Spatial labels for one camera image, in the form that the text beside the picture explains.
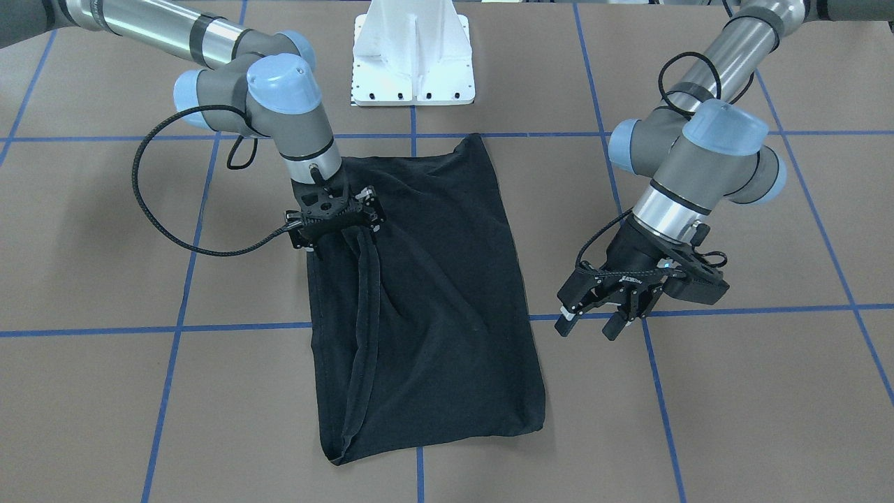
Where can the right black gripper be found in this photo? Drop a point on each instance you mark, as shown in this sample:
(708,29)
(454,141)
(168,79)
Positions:
(371,207)

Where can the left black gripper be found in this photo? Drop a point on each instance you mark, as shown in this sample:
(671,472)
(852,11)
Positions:
(630,253)

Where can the black t-shirt with logo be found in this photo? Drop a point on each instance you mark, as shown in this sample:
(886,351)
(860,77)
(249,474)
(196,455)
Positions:
(420,331)

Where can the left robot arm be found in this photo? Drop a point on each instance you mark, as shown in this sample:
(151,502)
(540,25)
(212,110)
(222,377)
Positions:
(697,148)

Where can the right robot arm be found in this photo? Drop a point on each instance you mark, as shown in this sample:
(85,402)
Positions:
(254,84)

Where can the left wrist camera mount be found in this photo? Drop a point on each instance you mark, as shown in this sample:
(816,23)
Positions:
(695,280)

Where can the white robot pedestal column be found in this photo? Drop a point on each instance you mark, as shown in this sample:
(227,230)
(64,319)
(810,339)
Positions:
(409,53)

